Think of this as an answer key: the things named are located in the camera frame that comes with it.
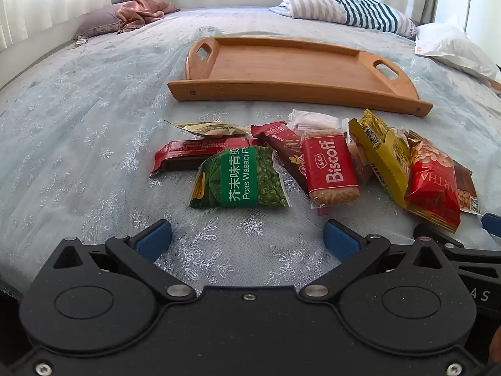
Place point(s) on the pink crumpled cloth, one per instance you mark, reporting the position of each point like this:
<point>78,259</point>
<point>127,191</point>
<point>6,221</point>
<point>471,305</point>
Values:
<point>145,11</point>

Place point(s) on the clear packet with white pastry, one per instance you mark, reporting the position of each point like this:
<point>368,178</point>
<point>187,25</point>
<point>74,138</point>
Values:
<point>313,119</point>

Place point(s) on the red nut packet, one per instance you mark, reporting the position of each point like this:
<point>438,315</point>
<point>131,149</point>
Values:
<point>430,188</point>

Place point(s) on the yellow snack packet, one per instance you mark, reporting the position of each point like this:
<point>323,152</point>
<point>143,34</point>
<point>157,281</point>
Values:
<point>381,149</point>

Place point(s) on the white wardrobe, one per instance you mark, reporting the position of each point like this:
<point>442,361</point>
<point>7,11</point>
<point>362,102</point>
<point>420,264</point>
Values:
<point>481,4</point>

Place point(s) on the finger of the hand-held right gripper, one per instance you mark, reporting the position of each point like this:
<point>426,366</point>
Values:
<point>442,237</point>
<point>492,224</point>

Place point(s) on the striped pillow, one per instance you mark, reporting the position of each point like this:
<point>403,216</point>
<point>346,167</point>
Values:
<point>344,8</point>

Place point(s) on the dark red wafer packet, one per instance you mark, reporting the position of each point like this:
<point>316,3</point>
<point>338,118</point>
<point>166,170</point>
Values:
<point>282,143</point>

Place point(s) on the gold foil snack packet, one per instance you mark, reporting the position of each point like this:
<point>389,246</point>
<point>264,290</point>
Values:
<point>211,128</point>

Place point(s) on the mauve pillow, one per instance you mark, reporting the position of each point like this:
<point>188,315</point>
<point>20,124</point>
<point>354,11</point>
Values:
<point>94,21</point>

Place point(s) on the bed with grey sheet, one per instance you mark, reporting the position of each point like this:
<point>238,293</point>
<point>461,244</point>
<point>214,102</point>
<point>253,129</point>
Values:
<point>235,17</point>

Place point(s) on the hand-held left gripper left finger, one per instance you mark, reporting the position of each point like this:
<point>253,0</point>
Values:
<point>154,239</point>

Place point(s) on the white pillow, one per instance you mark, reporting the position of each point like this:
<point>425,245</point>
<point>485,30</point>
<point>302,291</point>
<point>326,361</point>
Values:
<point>454,47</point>

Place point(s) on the long red chocolate bar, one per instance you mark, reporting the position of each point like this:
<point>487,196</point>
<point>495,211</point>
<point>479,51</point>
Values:
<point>188,152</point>

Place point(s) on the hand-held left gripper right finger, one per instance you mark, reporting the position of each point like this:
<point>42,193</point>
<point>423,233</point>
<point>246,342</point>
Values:
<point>340,241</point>

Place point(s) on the green pea snack packet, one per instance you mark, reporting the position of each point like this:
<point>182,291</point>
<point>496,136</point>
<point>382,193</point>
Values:
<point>238,180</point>

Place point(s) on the red biscuit packet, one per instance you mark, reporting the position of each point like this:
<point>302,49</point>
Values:
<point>332,168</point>

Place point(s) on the wooden tray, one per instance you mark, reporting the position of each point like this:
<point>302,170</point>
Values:
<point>282,66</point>

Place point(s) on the brown almond packet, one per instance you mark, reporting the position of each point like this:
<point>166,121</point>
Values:
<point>465,188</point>

